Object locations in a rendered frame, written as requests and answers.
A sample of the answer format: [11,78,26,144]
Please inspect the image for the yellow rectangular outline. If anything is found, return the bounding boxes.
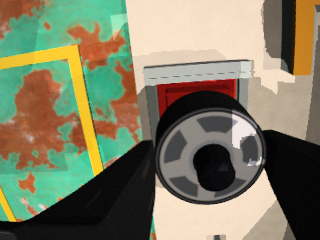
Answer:
[0,44,103,223]

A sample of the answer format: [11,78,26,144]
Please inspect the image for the black wheel with grey rim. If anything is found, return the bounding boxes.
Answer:
[155,91,268,205]

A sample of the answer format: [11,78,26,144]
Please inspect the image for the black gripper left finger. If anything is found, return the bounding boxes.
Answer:
[0,139,156,240]

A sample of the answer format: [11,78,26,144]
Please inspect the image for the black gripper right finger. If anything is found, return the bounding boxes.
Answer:
[263,129,320,240]

